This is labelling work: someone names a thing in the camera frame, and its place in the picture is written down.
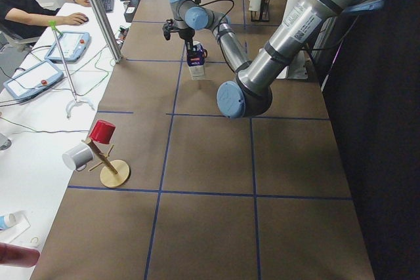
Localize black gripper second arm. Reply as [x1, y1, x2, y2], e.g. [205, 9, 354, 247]
[178, 28, 195, 54]

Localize white mug with black handle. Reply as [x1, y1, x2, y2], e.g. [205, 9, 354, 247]
[192, 41, 207, 59]

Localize blue white milk carton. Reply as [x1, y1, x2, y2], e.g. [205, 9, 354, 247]
[186, 54, 205, 80]

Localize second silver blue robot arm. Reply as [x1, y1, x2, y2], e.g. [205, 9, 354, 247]
[169, 0, 385, 119]

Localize person forearm near mouse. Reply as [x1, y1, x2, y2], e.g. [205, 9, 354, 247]
[5, 8, 67, 27]

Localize red cup on stand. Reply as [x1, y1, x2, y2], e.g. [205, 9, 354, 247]
[89, 119, 116, 144]

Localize grey white cup on stand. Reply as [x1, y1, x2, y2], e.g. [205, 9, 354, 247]
[62, 142, 94, 170]

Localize person left hand on keyboard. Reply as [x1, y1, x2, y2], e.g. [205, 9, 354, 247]
[74, 0, 91, 7]

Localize person right hand on mouse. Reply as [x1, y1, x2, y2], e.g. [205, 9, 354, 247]
[64, 12, 89, 26]

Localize teach pendant far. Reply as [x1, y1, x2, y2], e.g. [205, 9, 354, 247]
[45, 31, 91, 63]

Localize teach pendant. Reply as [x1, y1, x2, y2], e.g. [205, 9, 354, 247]
[3, 60, 64, 101]
[45, 31, 91, 63]

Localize wooden mug tree stand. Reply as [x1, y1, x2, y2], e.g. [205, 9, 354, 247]
[83, 138, 131, 188]

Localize teach pendant near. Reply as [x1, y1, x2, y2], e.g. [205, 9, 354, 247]
[3, 60, 64, 101]

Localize red bottle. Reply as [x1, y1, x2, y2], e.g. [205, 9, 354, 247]
[1, 243, 40, 268]

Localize black wire dish rack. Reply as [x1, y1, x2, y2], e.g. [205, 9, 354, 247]
[248, 0, 270, 22]

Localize aluminium frame post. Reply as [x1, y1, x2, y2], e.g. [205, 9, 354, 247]
[89, 0, 122, 64]

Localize grabber stick with green handle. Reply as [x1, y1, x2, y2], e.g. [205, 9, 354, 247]
[49, 20, 95, 119]

